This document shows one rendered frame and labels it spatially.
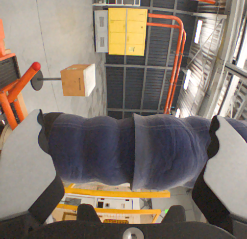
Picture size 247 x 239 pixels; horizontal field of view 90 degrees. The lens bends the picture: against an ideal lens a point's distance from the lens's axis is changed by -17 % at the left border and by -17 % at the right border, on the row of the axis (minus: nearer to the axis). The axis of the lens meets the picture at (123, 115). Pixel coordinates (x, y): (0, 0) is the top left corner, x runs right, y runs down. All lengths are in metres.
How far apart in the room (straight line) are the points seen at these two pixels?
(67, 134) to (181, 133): 0.29
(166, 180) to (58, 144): 0.29
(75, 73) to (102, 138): 1.92
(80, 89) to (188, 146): 2.04
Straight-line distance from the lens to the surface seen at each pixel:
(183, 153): 0.38
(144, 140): 0.37
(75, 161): 0.39
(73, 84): 2.30
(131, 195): 1.66
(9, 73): 0.47
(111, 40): 7.63
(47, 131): 0.41
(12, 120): 0.49
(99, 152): 0.37
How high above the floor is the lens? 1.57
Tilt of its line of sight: level
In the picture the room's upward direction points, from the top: 92 degrees clockwise
